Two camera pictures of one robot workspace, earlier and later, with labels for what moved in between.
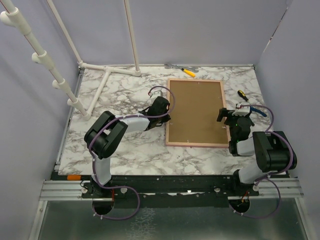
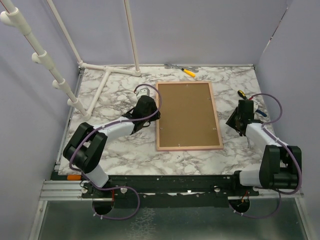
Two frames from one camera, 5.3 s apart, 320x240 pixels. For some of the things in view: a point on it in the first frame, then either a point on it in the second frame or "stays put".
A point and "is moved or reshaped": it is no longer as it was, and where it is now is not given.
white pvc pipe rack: x=13 y=17 stays put
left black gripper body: x=163 y=119 -> x=153 y=117
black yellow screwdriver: x=242 y=94 stays put
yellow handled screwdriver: x=189 y=72 stays put
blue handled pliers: x=254 y=109 stays put
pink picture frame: x=193 y=105 is moved or reshaped
